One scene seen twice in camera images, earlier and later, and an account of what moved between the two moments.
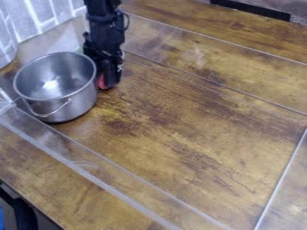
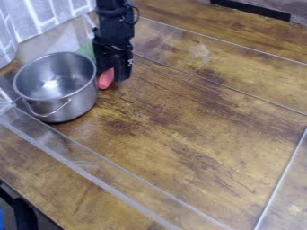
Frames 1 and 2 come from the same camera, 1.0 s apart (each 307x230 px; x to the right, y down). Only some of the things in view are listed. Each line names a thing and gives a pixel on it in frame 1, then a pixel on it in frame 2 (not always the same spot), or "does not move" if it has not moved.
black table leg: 26,214 does not move
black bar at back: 270,13 does not move
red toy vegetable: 102,83 does not move
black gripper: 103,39 to 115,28
